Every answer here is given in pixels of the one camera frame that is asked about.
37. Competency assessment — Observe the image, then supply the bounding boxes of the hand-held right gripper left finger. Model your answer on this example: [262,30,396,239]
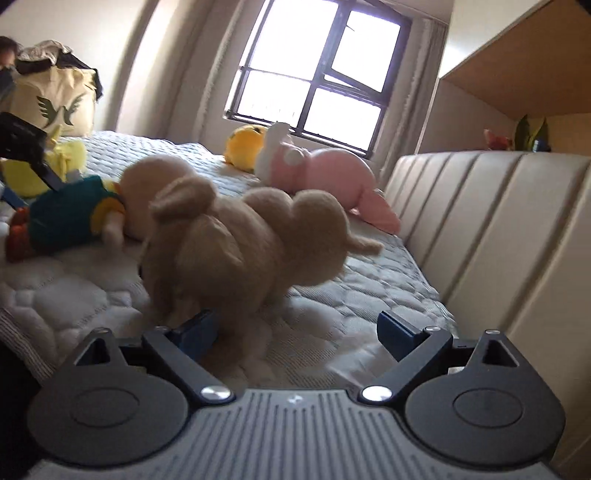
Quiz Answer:
[74,311,234,408]

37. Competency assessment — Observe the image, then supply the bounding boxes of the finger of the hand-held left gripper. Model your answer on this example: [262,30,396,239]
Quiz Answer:
[0,182,27,209]
[28,154,66,193]

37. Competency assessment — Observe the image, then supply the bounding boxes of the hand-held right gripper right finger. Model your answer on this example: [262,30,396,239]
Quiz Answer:
[358,311,523,408]

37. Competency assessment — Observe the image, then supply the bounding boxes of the big-headed doll plush teal overalls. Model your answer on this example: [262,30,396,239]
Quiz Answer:
[4,154,200,265]

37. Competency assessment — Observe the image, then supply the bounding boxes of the beige plush toy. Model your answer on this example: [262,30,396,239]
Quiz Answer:
[137,177,385,334]

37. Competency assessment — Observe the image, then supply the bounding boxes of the pale yellow plush toy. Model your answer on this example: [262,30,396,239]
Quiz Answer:
[0,124,88,200]

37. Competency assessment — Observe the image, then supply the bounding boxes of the beige tote bag bird print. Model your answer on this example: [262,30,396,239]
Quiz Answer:
[8,65,98,138]

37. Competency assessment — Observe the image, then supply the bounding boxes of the grey and black clothes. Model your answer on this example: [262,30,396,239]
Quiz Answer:
[16,39,100,99]

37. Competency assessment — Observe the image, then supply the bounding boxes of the white quilted mattress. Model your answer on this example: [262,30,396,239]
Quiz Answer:
[0,129,459,394]

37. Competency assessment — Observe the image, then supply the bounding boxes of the cream padded headboard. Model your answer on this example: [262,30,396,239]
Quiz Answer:
[383,150,591,468]

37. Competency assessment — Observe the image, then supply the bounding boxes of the pink and white plush toy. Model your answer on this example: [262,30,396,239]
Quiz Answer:
[255,121,402,236]

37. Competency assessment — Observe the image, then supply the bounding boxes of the round yellow plush toy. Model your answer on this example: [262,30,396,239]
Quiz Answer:
[223,124,269,173]

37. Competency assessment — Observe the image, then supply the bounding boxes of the grey ribbed curtain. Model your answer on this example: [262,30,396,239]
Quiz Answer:
[387,18,450,186]
[185,0,269,158]

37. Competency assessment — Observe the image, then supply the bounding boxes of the small red toy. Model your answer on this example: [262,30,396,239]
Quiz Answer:
[483,128,515,151]

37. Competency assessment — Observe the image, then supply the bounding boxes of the green leafy ornament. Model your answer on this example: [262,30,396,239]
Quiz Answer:
[514,114,551,152]

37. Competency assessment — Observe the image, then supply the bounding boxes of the black framed window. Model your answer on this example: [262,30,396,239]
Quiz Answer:
[223,0,413,156]

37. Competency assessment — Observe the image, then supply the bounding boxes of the wooden wall cabinet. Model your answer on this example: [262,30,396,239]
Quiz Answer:
[438,0,591,117]

